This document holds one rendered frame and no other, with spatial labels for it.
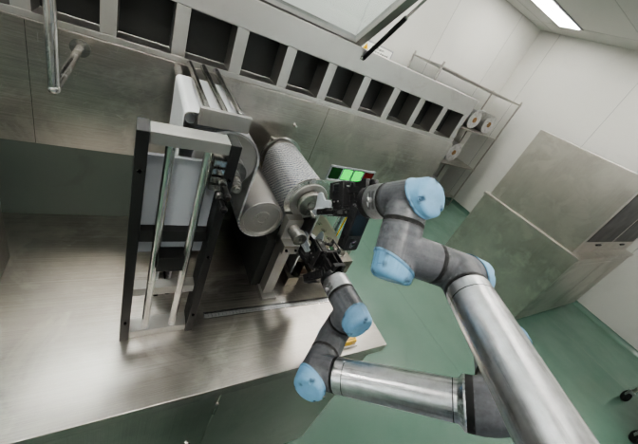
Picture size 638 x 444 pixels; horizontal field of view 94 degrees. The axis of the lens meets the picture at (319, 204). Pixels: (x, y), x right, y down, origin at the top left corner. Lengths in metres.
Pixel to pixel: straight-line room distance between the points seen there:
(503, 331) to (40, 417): 0.80
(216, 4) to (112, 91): 0.35
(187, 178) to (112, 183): 0.55
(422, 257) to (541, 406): 0.24
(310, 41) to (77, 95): 0.65
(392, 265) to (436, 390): 0.28
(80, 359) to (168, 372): 0.18
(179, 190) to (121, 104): 0.44
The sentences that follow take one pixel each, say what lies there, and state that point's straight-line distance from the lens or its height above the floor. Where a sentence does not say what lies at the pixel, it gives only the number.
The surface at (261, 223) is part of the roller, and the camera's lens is 0.85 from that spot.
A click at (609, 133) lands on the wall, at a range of 5.21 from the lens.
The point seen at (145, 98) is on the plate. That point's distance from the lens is 1.00.
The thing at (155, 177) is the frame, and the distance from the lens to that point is 0.61.
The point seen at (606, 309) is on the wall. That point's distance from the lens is 5.16.
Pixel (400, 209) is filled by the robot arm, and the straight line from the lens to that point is 0.54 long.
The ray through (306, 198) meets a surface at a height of 1.27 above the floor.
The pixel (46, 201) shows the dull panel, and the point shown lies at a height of 0.95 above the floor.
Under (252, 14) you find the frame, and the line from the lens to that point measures 0.98.
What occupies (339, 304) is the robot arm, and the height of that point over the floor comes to 1.12.
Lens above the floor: 1.66
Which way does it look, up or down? 29 degrees down
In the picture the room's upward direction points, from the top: 25 degrees clockwise
